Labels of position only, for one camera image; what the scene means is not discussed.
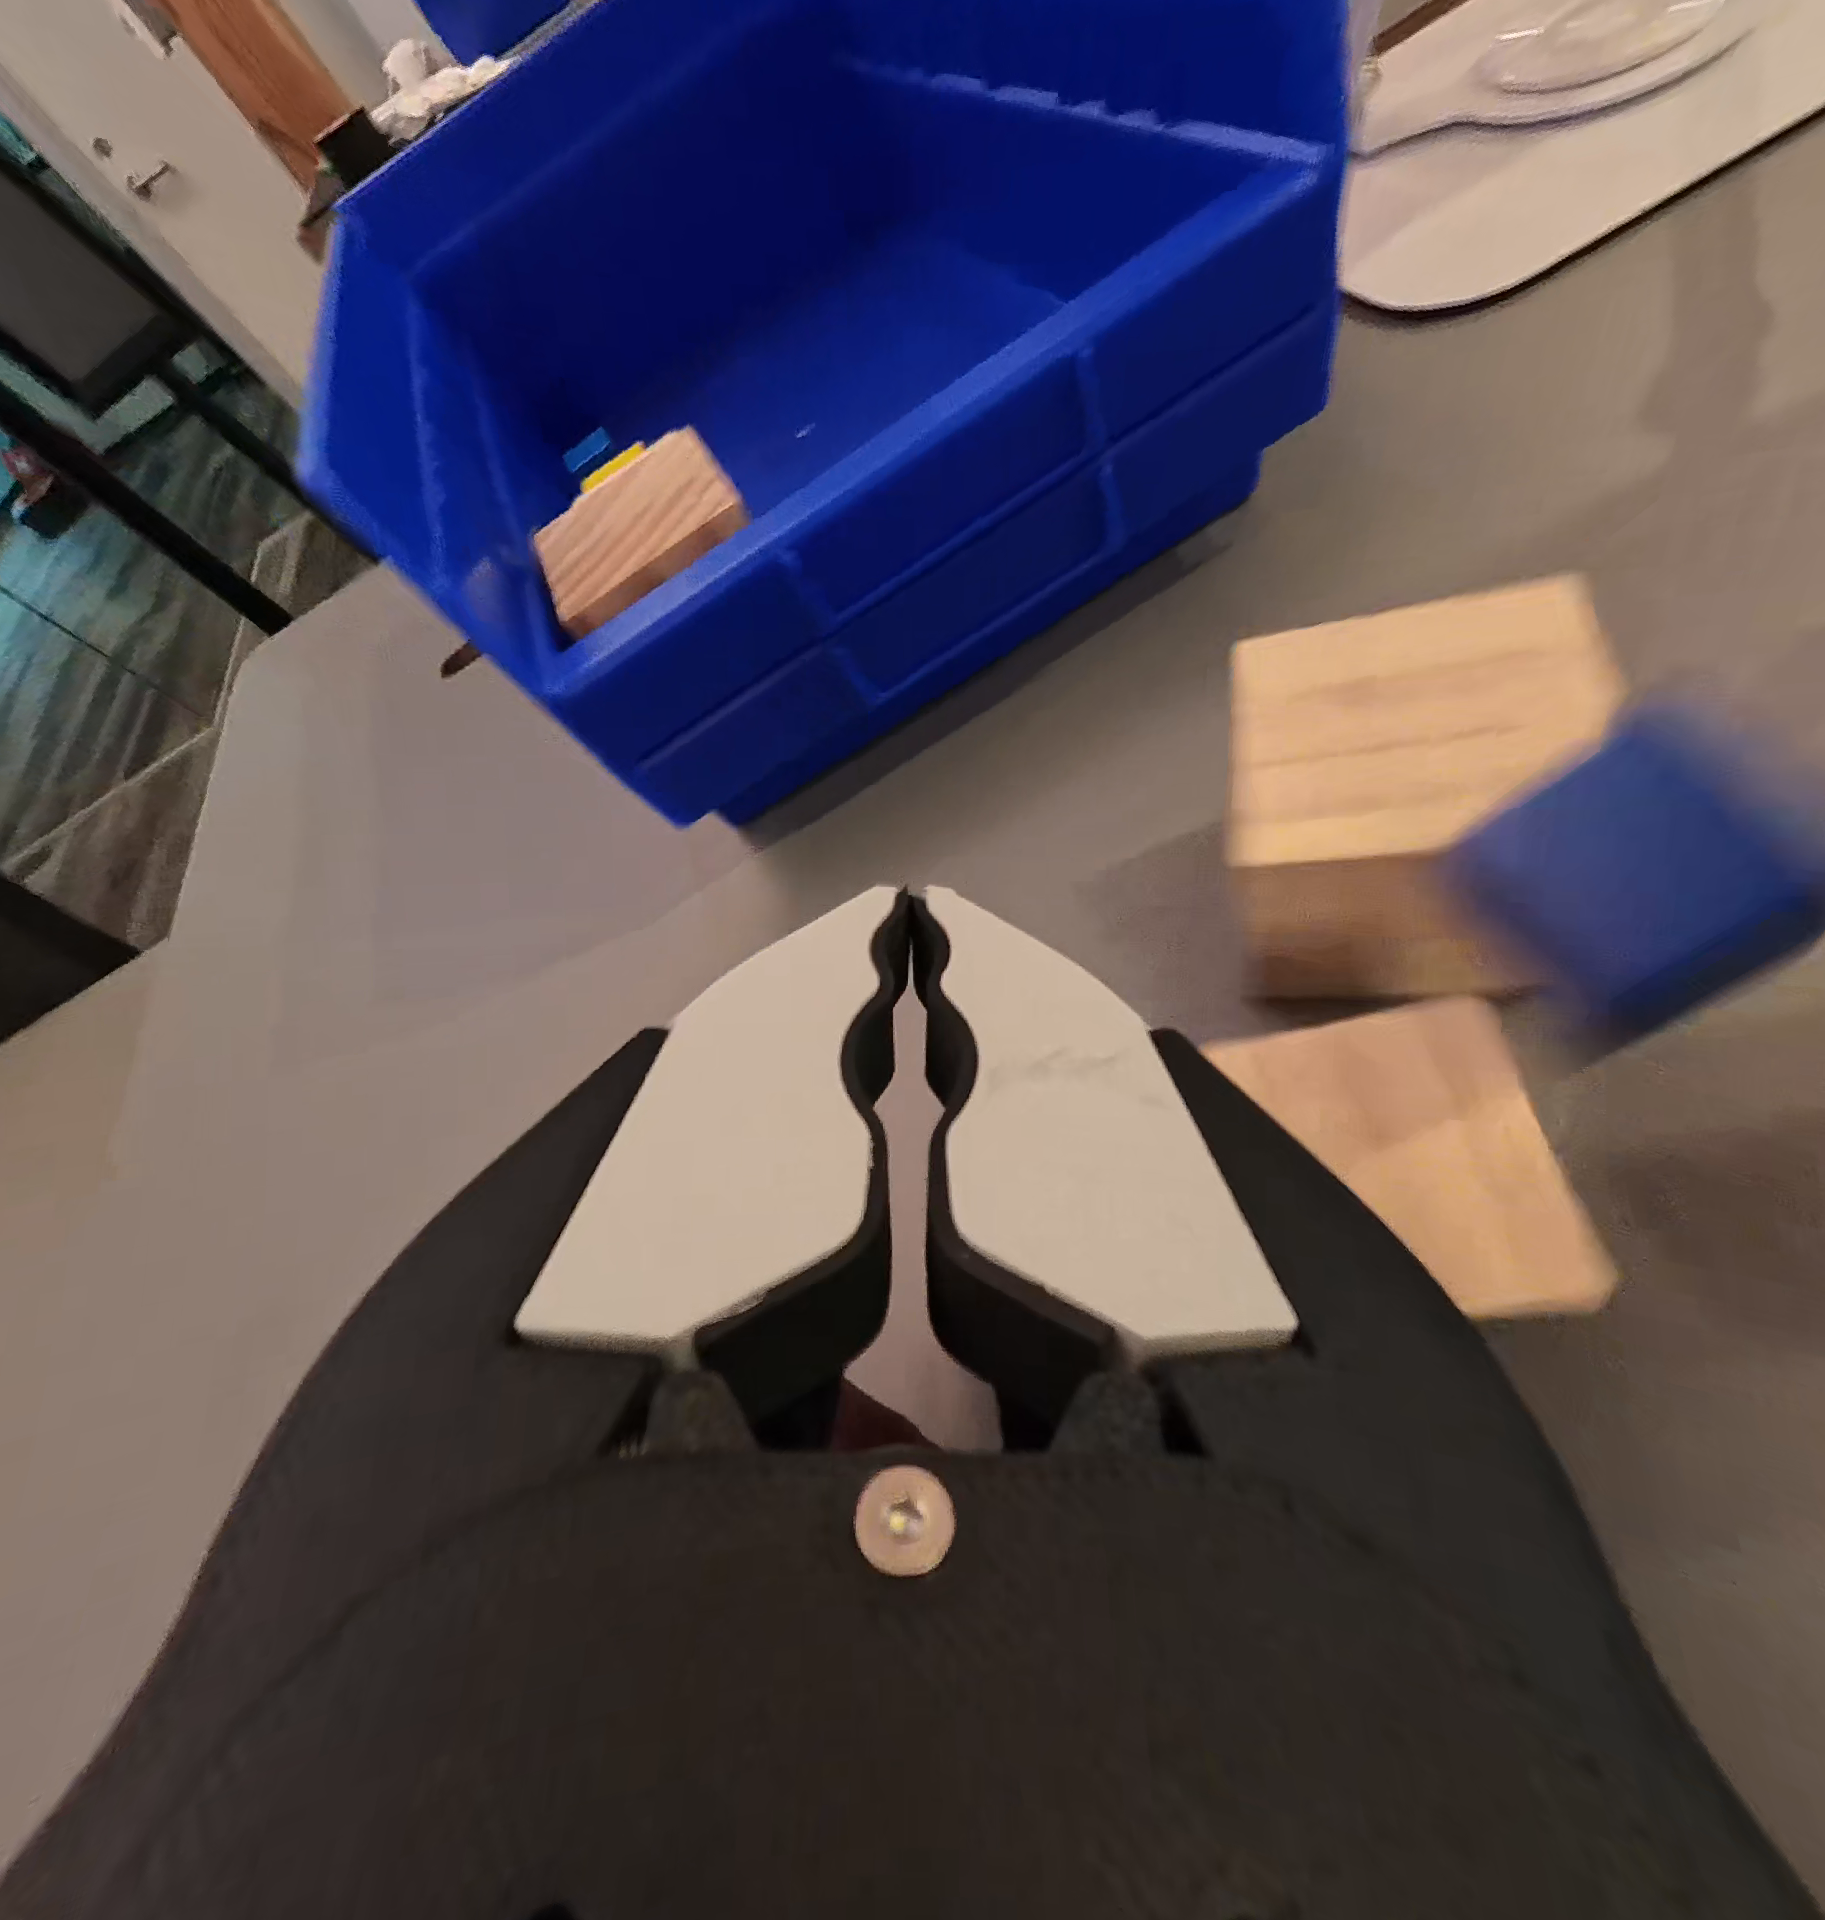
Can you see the small blue wooden block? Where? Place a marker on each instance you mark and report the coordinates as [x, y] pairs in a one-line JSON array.
[[588, 445]]

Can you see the medium plain wooden cube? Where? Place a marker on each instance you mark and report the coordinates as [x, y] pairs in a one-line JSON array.
[[1424, 1157]]

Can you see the large plain wooden cube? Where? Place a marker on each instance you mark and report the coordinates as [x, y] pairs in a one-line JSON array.
[[1393, 707]]

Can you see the small yellow wooden cube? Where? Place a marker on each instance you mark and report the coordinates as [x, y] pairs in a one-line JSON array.
[[616, 468]]

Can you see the small blue wooden cube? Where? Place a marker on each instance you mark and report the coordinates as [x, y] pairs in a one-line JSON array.
[[1647, 886]]

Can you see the white crumpled paper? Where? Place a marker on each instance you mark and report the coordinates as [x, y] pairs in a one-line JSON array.
[[433, 91]]

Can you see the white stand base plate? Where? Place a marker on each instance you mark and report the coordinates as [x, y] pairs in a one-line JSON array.
[[1528, 197]]

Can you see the blue plastic bin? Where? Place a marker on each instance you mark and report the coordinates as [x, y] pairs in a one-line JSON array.
[[484, 23], [929, 496]]

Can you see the black metal table frame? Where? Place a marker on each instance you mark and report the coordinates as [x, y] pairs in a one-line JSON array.
[[132, 496]]

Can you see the grained wooden cube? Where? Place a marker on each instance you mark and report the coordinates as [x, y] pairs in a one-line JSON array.
[[644, 527]]

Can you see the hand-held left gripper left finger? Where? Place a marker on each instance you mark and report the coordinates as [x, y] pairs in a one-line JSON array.
[[718, 1172]]

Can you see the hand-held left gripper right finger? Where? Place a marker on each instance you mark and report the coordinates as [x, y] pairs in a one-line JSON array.
[[1108, 1187]]

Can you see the brown wooden door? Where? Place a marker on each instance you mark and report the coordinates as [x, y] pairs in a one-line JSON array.
[[252, 62]]

